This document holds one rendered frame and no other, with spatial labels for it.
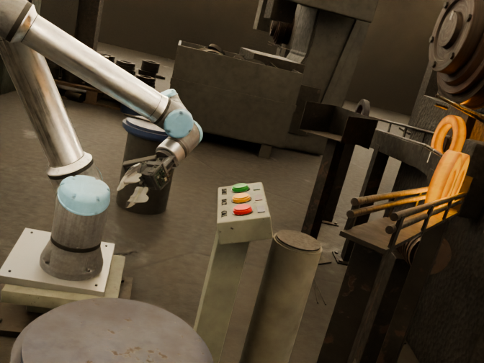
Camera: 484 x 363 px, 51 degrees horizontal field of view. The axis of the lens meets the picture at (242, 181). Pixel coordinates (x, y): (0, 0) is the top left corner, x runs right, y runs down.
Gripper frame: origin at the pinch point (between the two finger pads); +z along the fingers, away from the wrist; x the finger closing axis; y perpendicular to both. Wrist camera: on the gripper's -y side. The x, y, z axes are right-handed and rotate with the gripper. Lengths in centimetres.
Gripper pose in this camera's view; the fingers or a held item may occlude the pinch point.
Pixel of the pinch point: (122, 196)
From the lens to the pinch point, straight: 159.6
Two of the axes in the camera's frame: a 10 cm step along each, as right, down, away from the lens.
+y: 8.4, 1.1, -5.4
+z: -4.8, 6.1, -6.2
